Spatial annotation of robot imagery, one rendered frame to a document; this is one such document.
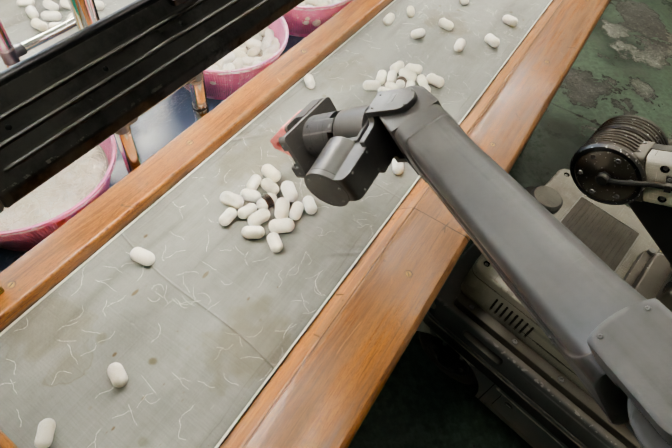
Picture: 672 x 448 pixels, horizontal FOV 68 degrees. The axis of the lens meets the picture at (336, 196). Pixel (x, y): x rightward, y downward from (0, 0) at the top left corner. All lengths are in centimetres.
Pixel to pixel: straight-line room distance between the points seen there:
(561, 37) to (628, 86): 149
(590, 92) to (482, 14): 134
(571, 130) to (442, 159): 186
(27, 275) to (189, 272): 20
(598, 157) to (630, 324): 72
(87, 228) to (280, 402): 35
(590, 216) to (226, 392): 94
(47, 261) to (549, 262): 61
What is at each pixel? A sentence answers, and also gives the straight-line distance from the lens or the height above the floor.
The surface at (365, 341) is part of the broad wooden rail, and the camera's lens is 65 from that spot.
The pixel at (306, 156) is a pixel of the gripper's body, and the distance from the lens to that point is 65.
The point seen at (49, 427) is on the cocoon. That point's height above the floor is 76.
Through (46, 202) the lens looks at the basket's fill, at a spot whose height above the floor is 73.
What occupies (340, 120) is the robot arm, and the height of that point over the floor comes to 95.
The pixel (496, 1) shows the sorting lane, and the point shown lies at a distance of 136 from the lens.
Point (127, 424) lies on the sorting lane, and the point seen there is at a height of 74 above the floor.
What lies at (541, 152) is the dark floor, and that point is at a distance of 214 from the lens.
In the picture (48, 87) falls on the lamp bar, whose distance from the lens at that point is 44.
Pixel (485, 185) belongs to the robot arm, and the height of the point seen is 106.
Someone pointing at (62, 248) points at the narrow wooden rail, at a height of 76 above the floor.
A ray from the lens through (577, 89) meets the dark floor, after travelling 255.
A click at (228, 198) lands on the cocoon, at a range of 76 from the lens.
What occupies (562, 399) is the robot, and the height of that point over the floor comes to 34.
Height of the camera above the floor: 136
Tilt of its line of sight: 51 degrees down
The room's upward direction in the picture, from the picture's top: 9 degrees clockwise
